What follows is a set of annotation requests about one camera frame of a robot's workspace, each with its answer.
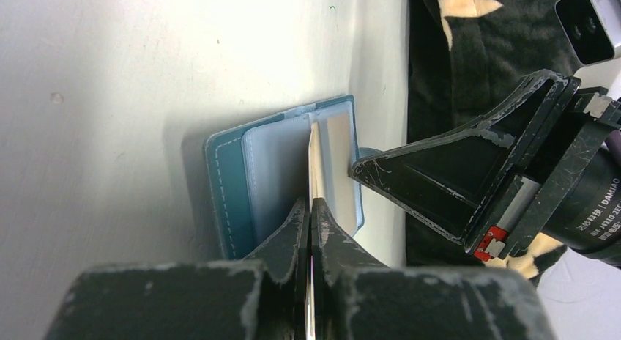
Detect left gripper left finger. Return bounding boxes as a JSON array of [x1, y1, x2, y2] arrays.
[[45, 198, 309, 339]]

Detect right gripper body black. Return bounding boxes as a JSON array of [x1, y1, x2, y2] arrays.
[[464, 87, 620, 267]]

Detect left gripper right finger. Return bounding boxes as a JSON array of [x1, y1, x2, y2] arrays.
[[311, 198, 554, 339]]

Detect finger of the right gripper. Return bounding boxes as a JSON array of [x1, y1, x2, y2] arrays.
[[349, 70, 580, 246]]

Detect blue leather card holder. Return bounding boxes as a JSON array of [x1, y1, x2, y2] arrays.
[[204, 95, 372, 259]]

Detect black blanket with beige flowers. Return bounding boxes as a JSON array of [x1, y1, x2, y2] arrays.
[[405, 0, 583, 285]]

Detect gold card with black stripe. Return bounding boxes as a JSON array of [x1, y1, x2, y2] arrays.
[[305, 122, 319, 339]]

